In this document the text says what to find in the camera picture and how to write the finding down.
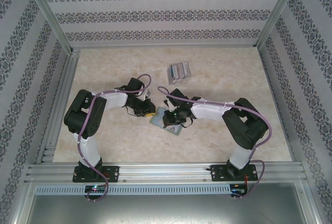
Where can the aluminium mounting rail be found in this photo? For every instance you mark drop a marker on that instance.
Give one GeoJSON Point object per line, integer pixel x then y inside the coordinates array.
{"type": "Point", "coordinates": [166, 172]}

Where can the aluminium frame post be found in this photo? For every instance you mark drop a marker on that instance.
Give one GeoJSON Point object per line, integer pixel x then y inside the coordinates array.
{"type": "Point", "coordinates": [49, 14]}
{"type": "Point", "coordinates": [277, 14]}

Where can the pink blue credit card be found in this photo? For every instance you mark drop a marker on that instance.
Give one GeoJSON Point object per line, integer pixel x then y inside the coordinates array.
{"type": "Point", "coordinates": [173, 130]}

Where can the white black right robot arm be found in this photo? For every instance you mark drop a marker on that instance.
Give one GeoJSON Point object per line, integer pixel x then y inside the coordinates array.
{"type": "Point", "coordinates": [242, 156]}

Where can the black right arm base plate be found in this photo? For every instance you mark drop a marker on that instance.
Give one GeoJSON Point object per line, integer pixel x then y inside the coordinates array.
{"type": "Point", "coordinates": [216, 173]}

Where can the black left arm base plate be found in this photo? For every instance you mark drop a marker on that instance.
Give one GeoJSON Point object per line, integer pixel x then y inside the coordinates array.
{"type": "Point", "coordinates": [114, 173]}

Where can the grey metal panel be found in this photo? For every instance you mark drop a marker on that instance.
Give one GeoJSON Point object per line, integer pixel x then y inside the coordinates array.
{"type": "Point", "coordinates": [166, 211]}

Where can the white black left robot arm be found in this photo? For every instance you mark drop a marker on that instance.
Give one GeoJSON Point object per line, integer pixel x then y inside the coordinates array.
{"type": "Point", "coordinates": [89, 154]}

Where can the right circuit board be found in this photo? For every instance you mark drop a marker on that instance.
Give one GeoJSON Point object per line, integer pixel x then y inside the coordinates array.
{"type": "Point", "coordinates": [237, 190]}

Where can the grey credit card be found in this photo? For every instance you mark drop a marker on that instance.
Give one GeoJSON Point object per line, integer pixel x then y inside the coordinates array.
{"type": "Point", "coordinates": [179, 70]}

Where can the aluminium side rail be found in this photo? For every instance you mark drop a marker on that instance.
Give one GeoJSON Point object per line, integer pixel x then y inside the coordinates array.
{"type": "Point", "coordinates": [59, 104]}

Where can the mint green card holder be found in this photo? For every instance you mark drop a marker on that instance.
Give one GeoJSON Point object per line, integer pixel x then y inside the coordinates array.
{"type": "Point", "coordinates": [157, 119]}

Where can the left circuit board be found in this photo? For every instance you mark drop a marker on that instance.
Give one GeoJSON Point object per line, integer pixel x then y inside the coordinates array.
{"type": "Point", "coordinates": [96, 189]}

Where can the circuit board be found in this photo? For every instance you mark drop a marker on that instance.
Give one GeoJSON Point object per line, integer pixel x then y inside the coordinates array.
{"type": "Point", "coordinates": [96, 189]}
{"type": "Point", "coordinates": [237, 190]}

